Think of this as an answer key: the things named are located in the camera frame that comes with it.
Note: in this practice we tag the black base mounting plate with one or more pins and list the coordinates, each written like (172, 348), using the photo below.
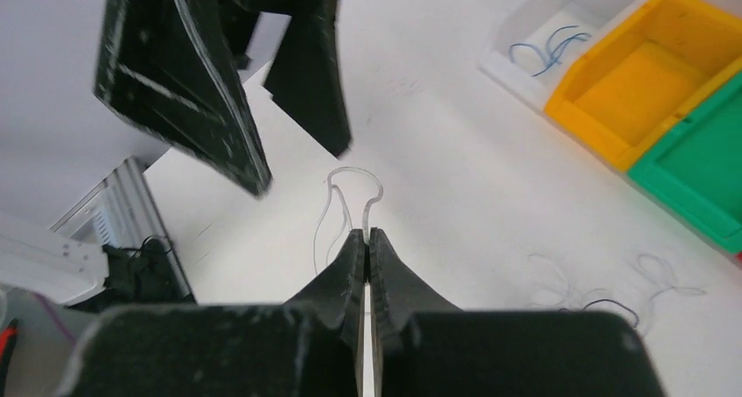
(148, 274)

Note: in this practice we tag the white plastic bin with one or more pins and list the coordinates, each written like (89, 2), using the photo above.
(534, 42)

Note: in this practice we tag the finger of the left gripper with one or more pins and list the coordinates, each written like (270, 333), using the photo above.
(304, 78)
(164, 68)

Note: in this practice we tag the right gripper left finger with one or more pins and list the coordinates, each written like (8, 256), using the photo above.
(330, 350)

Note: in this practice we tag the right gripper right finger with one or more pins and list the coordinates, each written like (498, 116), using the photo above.
(397, 294)

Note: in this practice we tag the green plastic bin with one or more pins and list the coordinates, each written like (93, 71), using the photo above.
(695, 169)

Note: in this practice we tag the orange plastic bin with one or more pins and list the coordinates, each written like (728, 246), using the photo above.
(629, 89)

